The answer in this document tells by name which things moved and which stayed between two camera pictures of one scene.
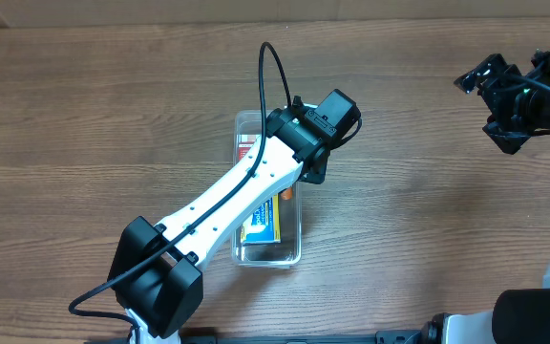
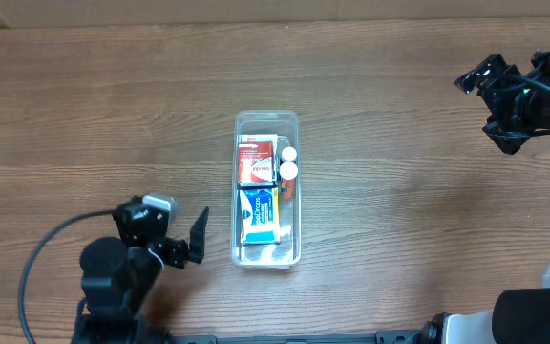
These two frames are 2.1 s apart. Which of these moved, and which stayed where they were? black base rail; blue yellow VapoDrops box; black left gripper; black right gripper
Moved: black left gripper
Stayed: blue yellow VapoDrops box; black right gripper; black base rail
